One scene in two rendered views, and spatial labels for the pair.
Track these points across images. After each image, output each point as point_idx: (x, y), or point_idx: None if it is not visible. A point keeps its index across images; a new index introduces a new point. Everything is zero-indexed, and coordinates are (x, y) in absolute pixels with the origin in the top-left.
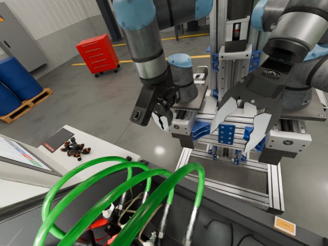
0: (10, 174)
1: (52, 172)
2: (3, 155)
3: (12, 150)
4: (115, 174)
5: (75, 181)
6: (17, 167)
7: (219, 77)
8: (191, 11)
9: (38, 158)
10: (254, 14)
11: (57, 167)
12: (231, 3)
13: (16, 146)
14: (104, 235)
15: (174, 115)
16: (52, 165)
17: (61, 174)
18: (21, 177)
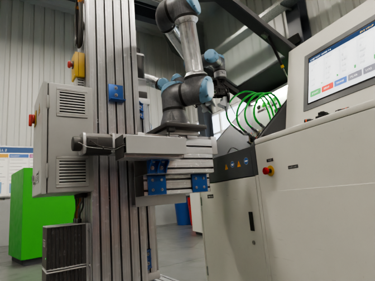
0: (291, 83)
1: (305, 102)
2: (309, 76)
3: (331, 77)
4: (268, 123)
5: (302, 120)
6: (300, 85)
7: (148, 122)
8: None
9: (333, 95)
10: (168, 81)
11: (328, 112)
12: (144, 71)
13: (354, 77)
14: None
15: (219, 104)
16: (331, 108)
17: (305, 108)
18: (290, 87)
